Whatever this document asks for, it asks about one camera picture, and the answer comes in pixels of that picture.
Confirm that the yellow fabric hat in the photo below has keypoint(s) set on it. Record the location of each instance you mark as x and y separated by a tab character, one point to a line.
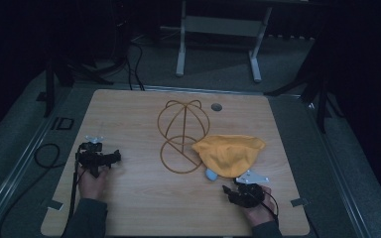
228	155

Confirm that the black square frame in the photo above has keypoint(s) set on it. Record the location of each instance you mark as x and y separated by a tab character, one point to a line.
64	123

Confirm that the white metal stand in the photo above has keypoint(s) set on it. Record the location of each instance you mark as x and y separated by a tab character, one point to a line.
221	26

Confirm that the black tripod stand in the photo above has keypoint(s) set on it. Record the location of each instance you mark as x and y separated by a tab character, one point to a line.
314	86
66	76

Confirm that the grey tape piece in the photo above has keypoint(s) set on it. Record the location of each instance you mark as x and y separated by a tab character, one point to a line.
299	202
55	205

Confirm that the light blue small object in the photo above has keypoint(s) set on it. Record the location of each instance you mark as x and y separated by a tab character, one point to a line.
211	175

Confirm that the person's right hand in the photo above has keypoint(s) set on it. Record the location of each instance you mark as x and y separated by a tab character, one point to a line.
260	213

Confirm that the grey table grommet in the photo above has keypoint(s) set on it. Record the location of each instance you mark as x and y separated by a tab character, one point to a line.
216	107

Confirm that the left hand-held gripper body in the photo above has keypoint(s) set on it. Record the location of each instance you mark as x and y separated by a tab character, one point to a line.
91	157

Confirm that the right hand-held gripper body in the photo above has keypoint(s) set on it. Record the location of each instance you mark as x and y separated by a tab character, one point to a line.
249	191

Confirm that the person's left hand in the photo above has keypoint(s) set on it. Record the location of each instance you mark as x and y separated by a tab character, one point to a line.
91	186

